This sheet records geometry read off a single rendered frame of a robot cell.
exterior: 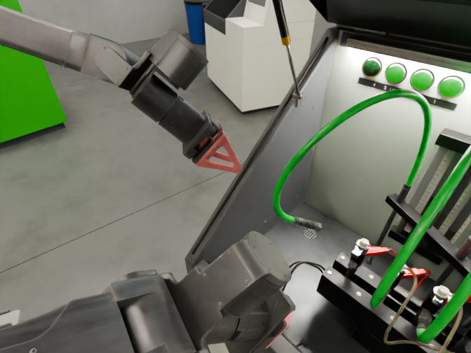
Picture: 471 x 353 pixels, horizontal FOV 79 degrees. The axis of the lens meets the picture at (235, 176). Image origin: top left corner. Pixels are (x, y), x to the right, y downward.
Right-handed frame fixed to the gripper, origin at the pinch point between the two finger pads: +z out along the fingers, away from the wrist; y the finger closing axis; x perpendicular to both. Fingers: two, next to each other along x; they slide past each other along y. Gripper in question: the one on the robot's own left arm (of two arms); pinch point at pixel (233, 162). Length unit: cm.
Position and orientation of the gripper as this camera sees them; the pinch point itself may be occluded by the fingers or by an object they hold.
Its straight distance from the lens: 52.0
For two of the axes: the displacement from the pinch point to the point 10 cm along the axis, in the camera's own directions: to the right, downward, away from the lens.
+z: 7.2, 5.6, 4.1
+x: -6.7, 7.1, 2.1
